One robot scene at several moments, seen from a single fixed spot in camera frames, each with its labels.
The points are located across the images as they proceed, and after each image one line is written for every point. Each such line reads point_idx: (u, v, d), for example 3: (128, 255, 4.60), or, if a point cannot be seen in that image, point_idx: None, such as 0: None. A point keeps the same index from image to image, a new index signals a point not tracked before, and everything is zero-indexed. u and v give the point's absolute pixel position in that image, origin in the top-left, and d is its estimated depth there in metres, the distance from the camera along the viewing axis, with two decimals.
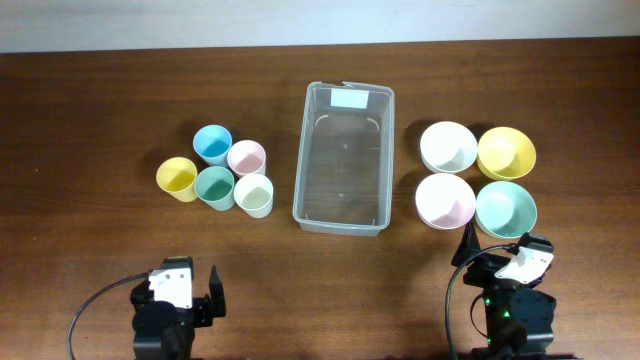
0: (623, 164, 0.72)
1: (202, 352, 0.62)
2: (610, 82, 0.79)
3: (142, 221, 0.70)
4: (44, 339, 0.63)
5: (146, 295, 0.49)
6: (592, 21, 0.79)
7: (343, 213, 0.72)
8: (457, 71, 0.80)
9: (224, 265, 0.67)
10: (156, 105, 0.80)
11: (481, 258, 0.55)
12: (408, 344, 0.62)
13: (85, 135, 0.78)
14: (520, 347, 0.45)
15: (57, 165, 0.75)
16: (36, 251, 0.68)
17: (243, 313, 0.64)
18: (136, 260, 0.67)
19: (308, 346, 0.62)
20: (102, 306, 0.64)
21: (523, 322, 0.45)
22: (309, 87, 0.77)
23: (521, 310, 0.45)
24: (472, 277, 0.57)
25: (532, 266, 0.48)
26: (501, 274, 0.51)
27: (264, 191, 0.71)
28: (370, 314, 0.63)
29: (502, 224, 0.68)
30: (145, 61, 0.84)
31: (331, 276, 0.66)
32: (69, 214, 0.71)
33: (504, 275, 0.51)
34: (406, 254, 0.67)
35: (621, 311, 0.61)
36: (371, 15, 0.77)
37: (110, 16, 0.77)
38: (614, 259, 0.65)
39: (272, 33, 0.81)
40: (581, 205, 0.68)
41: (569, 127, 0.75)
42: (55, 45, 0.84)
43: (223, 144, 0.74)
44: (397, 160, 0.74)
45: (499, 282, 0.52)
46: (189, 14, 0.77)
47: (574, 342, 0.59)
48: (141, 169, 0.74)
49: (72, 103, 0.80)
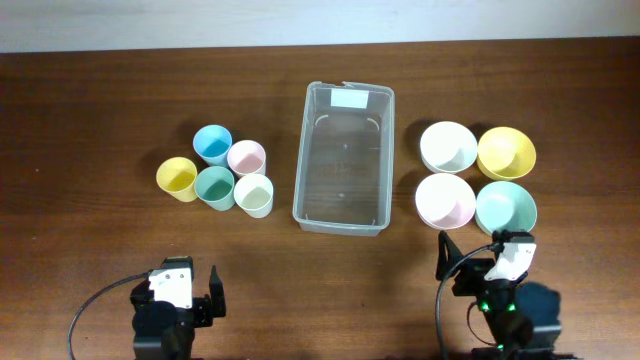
0: (624, 164, 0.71)
1: (202, 352, 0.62)
2: (611, 81, 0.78)
3: (142, 221, 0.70)
4: (44, 339, 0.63)
5: (146, 295, 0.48)
6: (593, 20, 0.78)
7: (343, 214, 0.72)
8: (457, 71, 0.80)
9: (224, 265, 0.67)
10: (156, 105, 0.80)
11: (466, 265, 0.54)
12: (408, 344, 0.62)
13: (86, 136, 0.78)
14: (530, 340, 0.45)
15: (57, 165, 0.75)
16: (37, 251, 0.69)
17: (243, 313, 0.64)
18: (136, 260, 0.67)
19: (308, 346, 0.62)
20: (103, 307, 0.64)
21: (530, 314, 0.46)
22: (309, 88, 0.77)
23: (528, 304, 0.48)
24: (462, 285, 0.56)
25: (520, 260, 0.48)
26: (490, 275, 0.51)
27: (264, 191, 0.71)
28: (370, 314, 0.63)
29: (502, 224, 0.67)
30: (146, 61, 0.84)
31: (330, 276, 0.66)
32: (69, 214, 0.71)
33: (494, 277, 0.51)
34: (406, 254, 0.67)
35: (622, 311, 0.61)
36: (371, 14, 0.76)
37: (110, 17, 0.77)
38: (615, 259, 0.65)
39: (272, 33, 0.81)
40: (582, 205, 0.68)
41: (569, 127, 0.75)
42: (56, 45, 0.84)
43: (223, 144, 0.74)
44: (396, 160, 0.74)
45: (489, 285, 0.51)
46: (189, 14, 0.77)
47: (575, 343, 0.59)
48: (142, 169, 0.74)
49: (73, 103, 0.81)
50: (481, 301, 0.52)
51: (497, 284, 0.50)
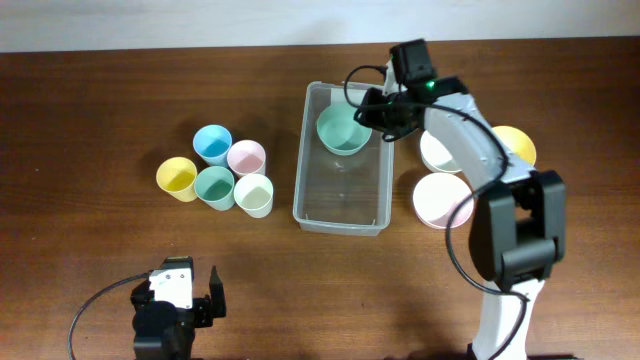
0: (623, 163, 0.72)
1: (202, 353, 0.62)
2: (611, 81, 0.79)
3: (141, 221, 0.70)
4: (44, 339, 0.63)
5: (146, 295, 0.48)
6: (594, 20, 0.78)
7: (343, 214, 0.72)
8: (457, 71, 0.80)
9: (224, 265, 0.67)
10: (156, 105, 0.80)
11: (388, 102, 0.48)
12: (408, 343, 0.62)
13: (84, 135, 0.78)
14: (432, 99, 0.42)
15: (56, 164, 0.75)
16: (36, 251, 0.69)
17: (243, 313, 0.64)
18: (137, 260, 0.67)
19: (309, 346, 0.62)
20: (102, 306, 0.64)
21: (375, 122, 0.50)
22: (308, 87, 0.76)
23: (422, 58, 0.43)
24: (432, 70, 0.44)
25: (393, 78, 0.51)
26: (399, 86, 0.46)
27: (264, 191, 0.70)
28: (371, 313, 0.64)
29: (343, 142, 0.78)
30: (144, 61, 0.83)
31: (331, 276, 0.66)
32: (69, 214, 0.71)
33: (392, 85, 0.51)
34: (406, 254, 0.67)
35: (617, 309, 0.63)
36: (372, 13, 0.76)
37: (110, 17, 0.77)
38: (613, 259, 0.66)
39: (272, 33, 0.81)
40: (581, 205, 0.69)
41: (568, 126, 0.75)
42: (54, 45, 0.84)
43: (223, 144, 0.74)
44: (396, 160, 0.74)
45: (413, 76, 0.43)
46: (189, 14, 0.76)
47: (575, 342, 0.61)
48: (141, 169, 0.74)
49: (71, 103, 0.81)
50: (432, 79, 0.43)
51: (408, 77, 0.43)
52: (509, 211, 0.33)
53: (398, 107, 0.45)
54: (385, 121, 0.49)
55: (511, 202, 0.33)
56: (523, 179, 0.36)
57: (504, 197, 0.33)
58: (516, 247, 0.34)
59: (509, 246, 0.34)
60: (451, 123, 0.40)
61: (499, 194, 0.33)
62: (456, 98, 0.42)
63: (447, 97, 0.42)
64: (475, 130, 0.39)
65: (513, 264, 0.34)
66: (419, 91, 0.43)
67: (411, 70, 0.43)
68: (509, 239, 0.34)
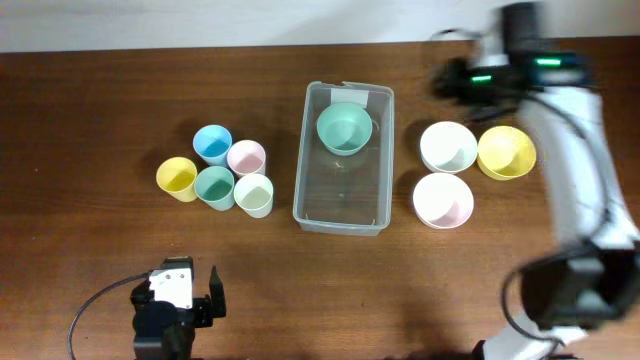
0: (624, 163, 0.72)
1: (201, 353, 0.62)
2: (613, 81, 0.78)
3: (142, 221, 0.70)
4: (44, 339, 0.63)
5: (146, 295, 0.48)
6: (595, 19, 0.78)
7: (343, 214, 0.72)
8: None
9: (224, 265, 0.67)
10: (156, 105, 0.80)
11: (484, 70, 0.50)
12: (408, 343, 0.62)
13: (84, 135, 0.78)
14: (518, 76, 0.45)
15: (57, 165, 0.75)
16: (36, 251, 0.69)
17: (243, 313, 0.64)
18: (137, 260, 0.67)
19: (308, 347, 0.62)
20: (102, 306, 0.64)
21: (474, 89, 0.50)
22: (308, 88, 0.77)
23: (531, 29, 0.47)
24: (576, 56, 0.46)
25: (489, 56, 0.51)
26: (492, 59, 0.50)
27: (264, 191, 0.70)
28: (371, 313, 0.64)
29: (342, 141, 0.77)
30: (145, 61, 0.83)
31: (331, 276, 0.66)
32: (69, 214, 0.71)
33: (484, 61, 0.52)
34: (406, 254, 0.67)
35: None
36: (373, 13, 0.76)
37: (110, 17, 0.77)
38: None
39: (272, 33, 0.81)
40: None
41: None
42: (55, 45, 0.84)
43: (223, 144, 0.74)
44: (396, 160, 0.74)
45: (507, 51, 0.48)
46: (189, 14, 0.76)
47: None
48: (141, 169, 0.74)
49: (72, 103, 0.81)
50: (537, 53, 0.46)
51: (513, 48, 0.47)
52: (588, 275, 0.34)
53: (498, 77, 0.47)
54: (469, 94, 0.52)
55: (591, 268, 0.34)
56: (622, 247, 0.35)
57: (588, 262, 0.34)
58: (575, 303, 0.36)
59: (567, 300, 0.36)
60: (566, 142, 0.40)
61: (580, 256, 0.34)
62: (575, 97, 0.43)
63: (567, 91, 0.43)
64: (588, 169, 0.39)
65: (564, 313, 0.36)
66: (523, 63, 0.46)
67: (522, 38, 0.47)
68: (573, 294, 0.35)
